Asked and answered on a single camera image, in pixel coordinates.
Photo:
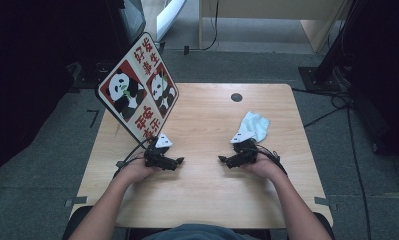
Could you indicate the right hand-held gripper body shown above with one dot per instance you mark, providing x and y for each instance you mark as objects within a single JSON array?
[{"x": 246, "y": 155}]

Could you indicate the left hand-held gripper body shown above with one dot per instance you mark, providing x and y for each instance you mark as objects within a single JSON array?
[{"x": 155, "y": 156}]

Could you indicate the light blue cloth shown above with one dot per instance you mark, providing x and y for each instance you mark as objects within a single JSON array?
[{"x": 257, "y": 125}]

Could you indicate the panda picture board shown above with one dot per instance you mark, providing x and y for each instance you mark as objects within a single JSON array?
[{"x": 137, "y": 86}]

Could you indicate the person's right hand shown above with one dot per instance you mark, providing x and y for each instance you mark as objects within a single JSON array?
[{"x": 267, "y": 168}]

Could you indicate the person's left hand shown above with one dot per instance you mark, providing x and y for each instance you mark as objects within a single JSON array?
[{"x": 135, "y": 171}]

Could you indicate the black round table grommet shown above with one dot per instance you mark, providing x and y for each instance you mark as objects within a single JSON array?
[{"x": 236, "y": 97}]

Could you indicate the person's grey-blue shirt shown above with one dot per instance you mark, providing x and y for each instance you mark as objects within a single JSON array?
[{"x": 197, "y": 233}]

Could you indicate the black angled floor tape mark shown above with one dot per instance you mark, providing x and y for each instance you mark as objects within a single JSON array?
[{"x": 95, "y": 115}]

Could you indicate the grey tape piece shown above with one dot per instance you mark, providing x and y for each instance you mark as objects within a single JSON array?
[
  {"x": 323, "y": 201},
  {"x": 77, "y": 201}
]

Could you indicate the black stand base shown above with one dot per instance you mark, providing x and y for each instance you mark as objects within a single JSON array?
[{"x": 87, "y": 78}]

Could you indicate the black chair armrest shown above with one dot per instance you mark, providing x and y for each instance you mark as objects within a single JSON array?
[
  {"x": 327, "y": 226},
  {"x": 75, "y": 223}
]

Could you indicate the black floor tape strip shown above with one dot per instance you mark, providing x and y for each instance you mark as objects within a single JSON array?
[{"x": 161, "y": 46}]

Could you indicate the black metal stand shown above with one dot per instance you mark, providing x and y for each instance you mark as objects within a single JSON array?
[{"x": 333, "y": 56}]

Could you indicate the white panel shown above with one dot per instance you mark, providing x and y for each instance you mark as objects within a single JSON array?
[{"x": 170, "y": 16}]

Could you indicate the dark monitor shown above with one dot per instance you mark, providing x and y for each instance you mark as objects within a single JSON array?
[{"x": 133, "y": 16}]

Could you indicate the beige wooden furniture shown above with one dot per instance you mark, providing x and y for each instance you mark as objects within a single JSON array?
[{"x": 270, "y": 8}]

